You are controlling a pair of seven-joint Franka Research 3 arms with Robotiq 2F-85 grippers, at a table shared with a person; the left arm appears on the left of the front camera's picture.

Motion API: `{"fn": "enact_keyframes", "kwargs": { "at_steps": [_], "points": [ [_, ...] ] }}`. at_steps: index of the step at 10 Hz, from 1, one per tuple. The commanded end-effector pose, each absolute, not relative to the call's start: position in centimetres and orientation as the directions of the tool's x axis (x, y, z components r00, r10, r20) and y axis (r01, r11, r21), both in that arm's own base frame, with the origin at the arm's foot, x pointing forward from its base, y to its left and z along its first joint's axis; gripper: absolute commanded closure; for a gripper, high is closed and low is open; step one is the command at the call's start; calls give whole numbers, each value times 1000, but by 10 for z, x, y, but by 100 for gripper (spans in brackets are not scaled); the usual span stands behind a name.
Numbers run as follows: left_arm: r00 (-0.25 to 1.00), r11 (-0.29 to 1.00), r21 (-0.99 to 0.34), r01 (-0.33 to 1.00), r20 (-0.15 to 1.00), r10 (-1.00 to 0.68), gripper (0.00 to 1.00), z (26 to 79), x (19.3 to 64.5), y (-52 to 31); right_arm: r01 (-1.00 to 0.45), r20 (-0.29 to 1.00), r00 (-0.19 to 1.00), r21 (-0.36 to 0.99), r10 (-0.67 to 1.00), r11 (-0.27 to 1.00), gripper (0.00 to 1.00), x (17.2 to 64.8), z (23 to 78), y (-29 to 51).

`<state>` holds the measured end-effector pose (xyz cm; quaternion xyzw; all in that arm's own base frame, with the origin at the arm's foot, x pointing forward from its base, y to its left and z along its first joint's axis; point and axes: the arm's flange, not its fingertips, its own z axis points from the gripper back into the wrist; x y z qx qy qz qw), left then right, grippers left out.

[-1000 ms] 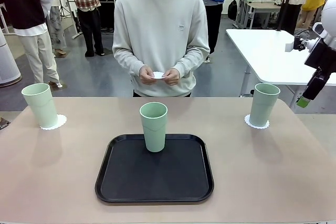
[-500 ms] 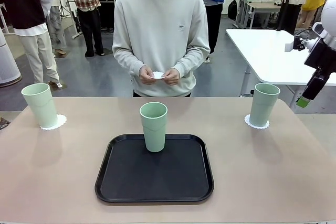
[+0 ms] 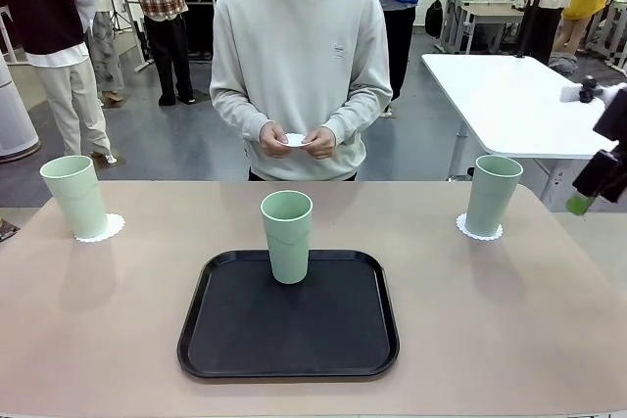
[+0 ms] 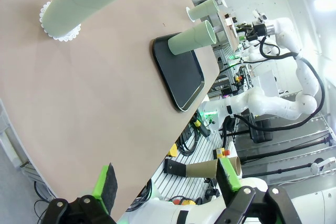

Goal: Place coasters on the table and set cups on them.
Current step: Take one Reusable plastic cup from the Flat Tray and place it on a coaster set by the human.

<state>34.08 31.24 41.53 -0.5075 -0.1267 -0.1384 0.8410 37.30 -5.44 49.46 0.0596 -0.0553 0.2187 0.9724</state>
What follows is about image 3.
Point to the person in black top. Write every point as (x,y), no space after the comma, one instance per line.
(44,7)

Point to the person's right forearm grey sleeve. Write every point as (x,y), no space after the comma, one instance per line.
(235,112)

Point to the white scalloped paper coaster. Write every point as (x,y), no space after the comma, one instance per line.
(115,227)
(460,223)
(295,140)

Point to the black plastic serving tray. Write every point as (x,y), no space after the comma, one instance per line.
(294,335)

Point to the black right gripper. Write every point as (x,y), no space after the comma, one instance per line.
(614,122)

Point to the grey background desk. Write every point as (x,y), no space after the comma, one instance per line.
(490,12)

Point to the person's right hand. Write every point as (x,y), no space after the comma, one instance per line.
(272,139)

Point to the pale green tall cup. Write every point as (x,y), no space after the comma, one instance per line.
(490,202)
(286,251)
(78,202)

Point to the black backpack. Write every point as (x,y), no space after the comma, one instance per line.
(433,16)

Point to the black tripod stand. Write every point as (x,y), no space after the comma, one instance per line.
(531,2)

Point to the person in grey sweatshirt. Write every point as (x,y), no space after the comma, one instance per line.
(299,36)

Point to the white background table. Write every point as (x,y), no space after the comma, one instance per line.
(514,105)

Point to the person in patterned grey trousers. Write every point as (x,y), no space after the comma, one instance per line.
(104,46)

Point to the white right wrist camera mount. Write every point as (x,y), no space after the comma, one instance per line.
(570,94)

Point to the grey cloth bundle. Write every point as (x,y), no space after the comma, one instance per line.
(563,63)

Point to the person's left forearm grey sleeve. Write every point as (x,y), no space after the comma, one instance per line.
(365,109)

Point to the person's left hand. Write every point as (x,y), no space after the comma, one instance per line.
(324,144)

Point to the white cylindrical appliance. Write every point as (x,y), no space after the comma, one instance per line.
(12,114)

